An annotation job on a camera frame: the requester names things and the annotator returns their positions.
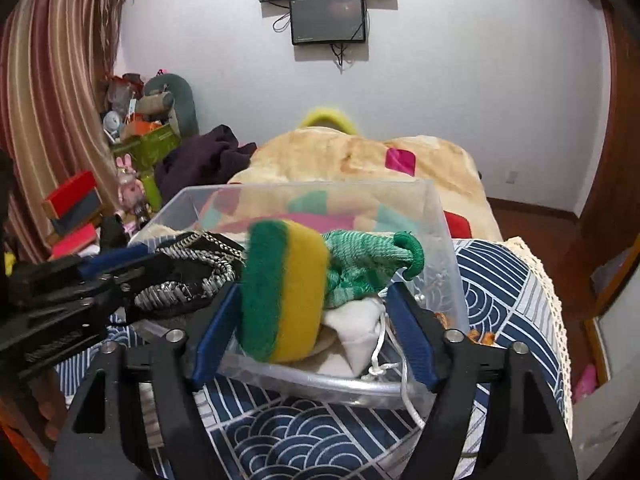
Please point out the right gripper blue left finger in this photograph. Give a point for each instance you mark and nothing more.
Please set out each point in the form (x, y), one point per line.
(212, 341)

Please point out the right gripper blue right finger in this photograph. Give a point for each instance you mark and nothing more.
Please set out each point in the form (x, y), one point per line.
(418, 332)

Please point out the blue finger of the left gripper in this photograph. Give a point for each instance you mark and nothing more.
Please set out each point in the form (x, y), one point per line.
(99, 264)

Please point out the green yellow sponge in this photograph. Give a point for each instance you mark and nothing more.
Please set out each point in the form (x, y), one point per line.
(283, 288)

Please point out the black hat with chain pattern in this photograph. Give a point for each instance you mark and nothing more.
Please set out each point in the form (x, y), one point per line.
(191, 269)

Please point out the green knit glove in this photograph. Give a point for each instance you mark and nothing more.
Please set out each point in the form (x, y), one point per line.
(362, 264)

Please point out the red box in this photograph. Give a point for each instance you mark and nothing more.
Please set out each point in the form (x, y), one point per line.
(71, 192)

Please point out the pink rabbit plush toy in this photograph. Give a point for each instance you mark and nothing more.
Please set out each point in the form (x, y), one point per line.
(130, 191)

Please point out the blue white patterned bedspread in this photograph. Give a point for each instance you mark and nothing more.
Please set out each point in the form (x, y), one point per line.
(500, 412)

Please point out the clear plastic storage box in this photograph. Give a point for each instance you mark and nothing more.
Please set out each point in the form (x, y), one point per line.
(381, 207)

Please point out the green cardboard box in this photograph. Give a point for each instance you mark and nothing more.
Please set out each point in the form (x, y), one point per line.
(146, 151)

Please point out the dark purple clothing pile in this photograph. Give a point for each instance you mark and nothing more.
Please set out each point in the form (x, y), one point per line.
(213, 158)

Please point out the brown wooden door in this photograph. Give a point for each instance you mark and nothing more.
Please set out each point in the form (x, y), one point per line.
(609, 223)

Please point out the white wardrobe with hearts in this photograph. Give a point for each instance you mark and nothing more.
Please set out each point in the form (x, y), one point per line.
(606, 423)

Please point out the green grey dinosaur plush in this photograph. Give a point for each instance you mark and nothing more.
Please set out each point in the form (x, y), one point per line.
(169, 98)

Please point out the striped pink beige curtain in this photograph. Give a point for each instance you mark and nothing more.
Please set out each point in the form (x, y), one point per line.
(57, 59)

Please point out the white drawstring pouch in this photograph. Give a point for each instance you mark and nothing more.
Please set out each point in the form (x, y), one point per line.
(356, 342)

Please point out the small wall monitor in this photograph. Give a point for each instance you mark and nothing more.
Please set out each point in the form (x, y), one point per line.
(328, 22)

